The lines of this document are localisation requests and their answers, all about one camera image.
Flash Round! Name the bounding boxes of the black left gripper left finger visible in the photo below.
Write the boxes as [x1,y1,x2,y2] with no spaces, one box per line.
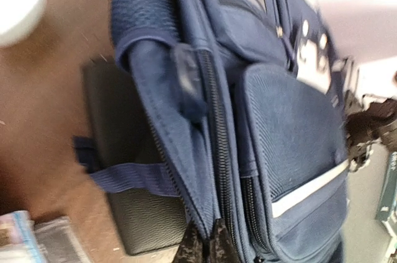
[172,222,205,263]

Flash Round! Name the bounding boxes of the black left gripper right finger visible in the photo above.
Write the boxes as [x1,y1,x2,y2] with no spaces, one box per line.
[209,218,239,263]

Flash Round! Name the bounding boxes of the black leather case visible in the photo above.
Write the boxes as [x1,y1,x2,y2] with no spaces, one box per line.
[73,58,186,256]

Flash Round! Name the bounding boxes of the navy blue student backpack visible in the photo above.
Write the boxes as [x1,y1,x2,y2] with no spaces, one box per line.
[73,0,362,263]

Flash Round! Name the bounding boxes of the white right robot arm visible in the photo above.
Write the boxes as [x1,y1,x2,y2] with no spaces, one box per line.
[342,57,396,172]

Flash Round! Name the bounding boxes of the black notebook under books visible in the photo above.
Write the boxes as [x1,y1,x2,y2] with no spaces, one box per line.
[33,216,91,263]

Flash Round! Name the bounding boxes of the blue illustrated book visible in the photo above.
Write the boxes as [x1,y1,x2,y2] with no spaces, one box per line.
[1,210,47,263]

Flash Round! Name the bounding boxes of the white ceramic bowl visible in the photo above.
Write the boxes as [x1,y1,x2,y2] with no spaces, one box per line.
[1,0,47,48]

